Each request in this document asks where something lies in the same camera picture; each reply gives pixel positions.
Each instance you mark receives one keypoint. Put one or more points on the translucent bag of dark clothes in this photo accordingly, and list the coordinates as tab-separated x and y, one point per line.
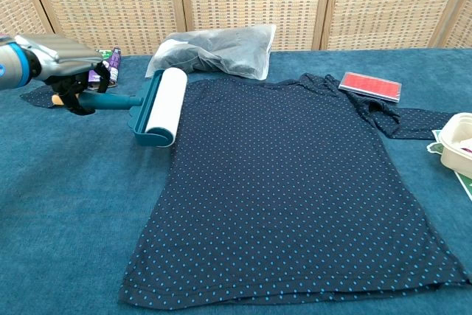
214	53

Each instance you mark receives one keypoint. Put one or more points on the green and white paper sheet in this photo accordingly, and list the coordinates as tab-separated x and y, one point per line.
465	182

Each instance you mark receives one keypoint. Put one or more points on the woven rattan folding screen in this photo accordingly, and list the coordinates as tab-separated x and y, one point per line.
236	1

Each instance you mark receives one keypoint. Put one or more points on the teal plush table cloth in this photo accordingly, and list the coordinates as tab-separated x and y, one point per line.
66	219

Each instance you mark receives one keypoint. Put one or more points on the beige plastic container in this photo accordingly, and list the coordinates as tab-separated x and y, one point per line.
456	145

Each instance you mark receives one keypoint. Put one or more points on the clear case with red pad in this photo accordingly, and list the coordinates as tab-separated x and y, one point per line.
370	85

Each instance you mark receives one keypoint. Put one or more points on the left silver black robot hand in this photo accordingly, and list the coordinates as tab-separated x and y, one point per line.
62	58

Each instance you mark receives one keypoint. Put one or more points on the navy polka dot shirt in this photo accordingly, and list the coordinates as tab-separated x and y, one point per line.
280	182

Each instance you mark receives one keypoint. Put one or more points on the purple printed packet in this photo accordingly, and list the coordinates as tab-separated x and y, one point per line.
114	62

